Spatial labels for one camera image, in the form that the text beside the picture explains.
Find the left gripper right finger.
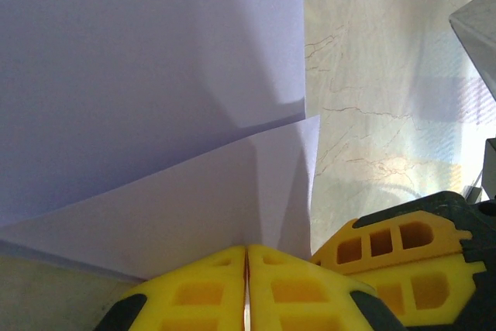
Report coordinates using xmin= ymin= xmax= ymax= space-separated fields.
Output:
xmin=246 ymin=243 xmax=405 ymax=331

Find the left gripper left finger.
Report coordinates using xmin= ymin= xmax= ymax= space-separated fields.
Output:
xmin=95 ymin=244 xmax=248 ymax=331

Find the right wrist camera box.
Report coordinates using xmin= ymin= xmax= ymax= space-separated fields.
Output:
xmin=448 ymin=0 xmax=496 ymax=104

